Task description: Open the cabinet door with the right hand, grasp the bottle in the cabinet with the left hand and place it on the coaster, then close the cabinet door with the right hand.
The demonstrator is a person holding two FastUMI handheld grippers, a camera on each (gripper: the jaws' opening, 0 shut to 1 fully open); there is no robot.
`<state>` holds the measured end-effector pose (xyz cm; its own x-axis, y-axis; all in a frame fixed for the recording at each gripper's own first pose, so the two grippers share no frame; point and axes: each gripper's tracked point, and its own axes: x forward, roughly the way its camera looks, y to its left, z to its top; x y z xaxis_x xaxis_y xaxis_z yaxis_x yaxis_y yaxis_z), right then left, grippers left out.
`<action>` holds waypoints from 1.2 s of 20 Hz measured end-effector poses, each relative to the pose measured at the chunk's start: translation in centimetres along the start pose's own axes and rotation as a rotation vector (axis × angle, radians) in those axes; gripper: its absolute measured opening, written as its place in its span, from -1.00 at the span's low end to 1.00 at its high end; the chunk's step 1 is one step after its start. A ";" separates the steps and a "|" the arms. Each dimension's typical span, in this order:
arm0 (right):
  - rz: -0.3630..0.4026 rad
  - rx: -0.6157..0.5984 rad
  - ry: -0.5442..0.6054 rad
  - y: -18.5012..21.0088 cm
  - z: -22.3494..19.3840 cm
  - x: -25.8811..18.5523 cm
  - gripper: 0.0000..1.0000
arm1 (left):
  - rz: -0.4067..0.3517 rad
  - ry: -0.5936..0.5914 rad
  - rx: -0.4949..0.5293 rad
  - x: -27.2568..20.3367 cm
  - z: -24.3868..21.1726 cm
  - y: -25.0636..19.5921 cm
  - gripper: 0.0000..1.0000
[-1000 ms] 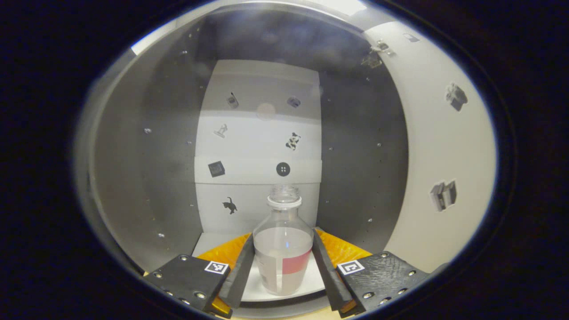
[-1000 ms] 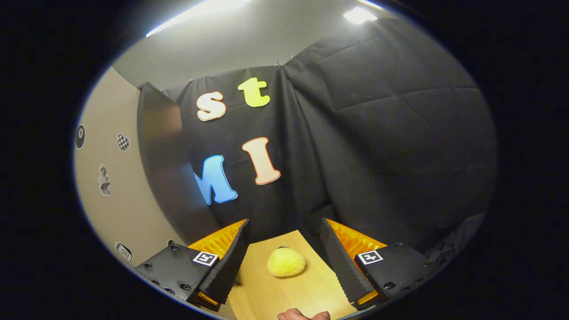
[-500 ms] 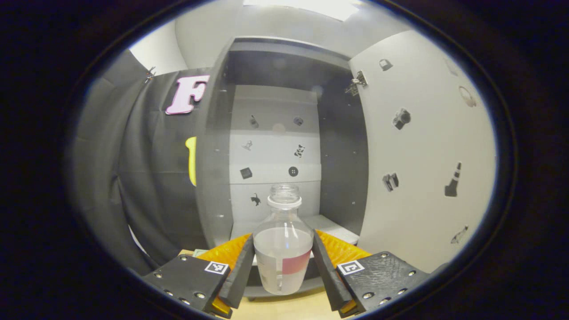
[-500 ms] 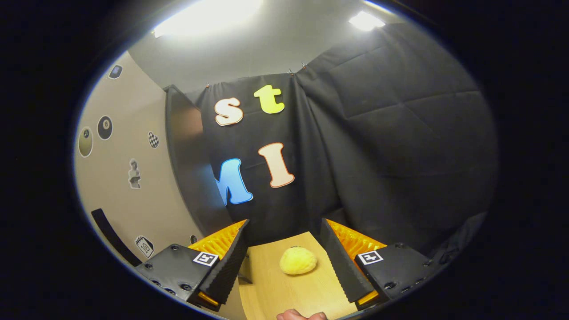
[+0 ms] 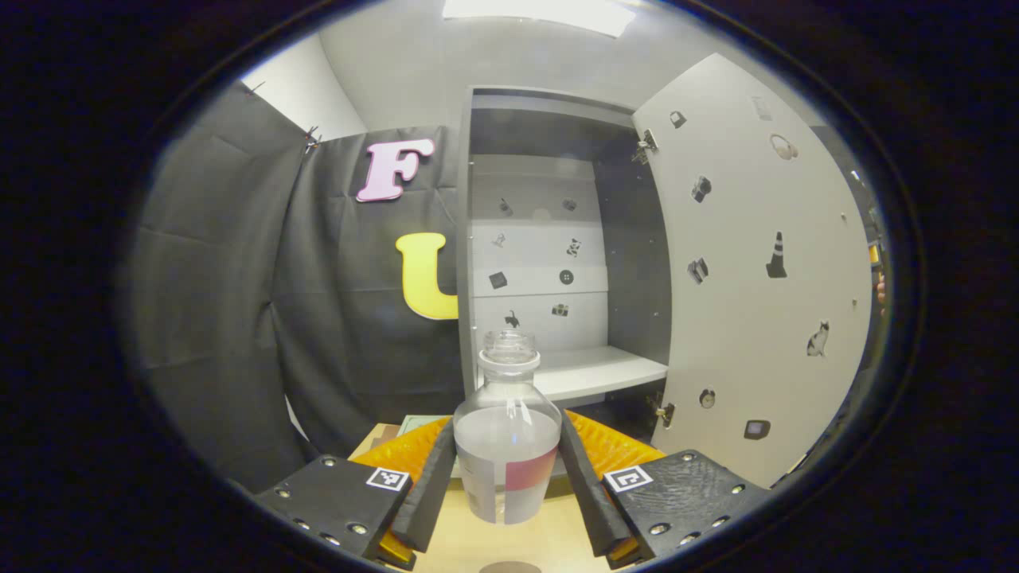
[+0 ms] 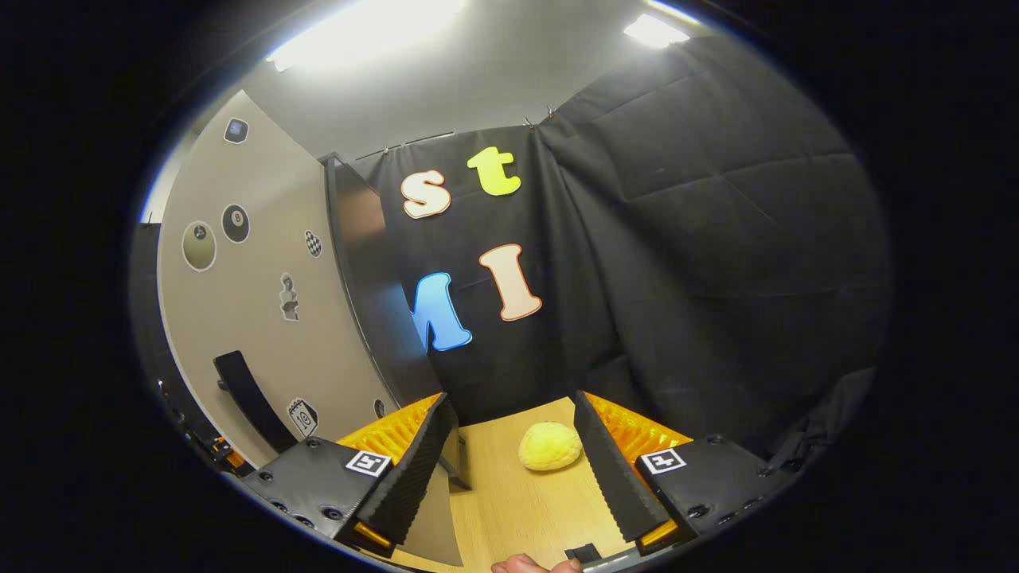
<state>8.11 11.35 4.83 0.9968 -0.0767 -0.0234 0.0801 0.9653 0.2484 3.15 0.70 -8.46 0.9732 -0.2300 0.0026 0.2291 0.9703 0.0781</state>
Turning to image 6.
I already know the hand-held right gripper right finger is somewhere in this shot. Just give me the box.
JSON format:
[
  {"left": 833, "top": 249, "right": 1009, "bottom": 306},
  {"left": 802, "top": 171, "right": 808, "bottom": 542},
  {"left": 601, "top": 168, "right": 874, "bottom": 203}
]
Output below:
[{"left": 573, "top": 390, "right": 797, "bottom": 556}]

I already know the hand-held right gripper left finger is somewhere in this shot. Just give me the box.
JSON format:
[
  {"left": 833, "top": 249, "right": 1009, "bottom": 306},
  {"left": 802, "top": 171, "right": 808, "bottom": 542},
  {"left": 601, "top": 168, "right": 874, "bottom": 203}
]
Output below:
[{"left": 243, "top": 392, "right": 461, "bottom": 558}]

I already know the grey cabinet door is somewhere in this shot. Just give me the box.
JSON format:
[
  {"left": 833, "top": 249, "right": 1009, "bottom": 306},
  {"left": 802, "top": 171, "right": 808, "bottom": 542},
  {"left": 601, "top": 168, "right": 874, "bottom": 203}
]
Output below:
[{"left": 157, "top": 89, "right": 464, "bottom": 567}]

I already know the dark grey cabinet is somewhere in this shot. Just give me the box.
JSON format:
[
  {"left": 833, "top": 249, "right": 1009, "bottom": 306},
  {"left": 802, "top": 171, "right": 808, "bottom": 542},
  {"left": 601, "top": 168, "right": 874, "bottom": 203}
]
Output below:
[{"left": 321, "top": 151, "right": 472, "bottom": 490}]

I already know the yellow bun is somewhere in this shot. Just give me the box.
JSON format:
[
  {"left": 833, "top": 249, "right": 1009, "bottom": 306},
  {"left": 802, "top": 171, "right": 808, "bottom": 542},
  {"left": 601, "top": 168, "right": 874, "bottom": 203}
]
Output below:
[{"left": 518, "top": 421, "right": 584, "bottom": 472}]

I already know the black backdrop cloth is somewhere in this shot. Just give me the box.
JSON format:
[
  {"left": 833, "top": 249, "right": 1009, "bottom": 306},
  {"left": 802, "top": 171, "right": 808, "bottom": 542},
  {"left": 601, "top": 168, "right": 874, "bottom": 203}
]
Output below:
[{"left": 130, "top": 36, "right": 892, "bottom": 478}]

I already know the ceiling light panel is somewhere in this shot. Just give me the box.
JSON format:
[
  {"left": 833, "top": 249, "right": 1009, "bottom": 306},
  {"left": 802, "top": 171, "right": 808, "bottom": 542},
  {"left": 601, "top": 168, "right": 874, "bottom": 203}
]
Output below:
[
  {"left": 623, "top": 12, "right": 690, "bottom": 49},
  {"left": 267, "top": 0, "right": 467, "bottom": 72}
]

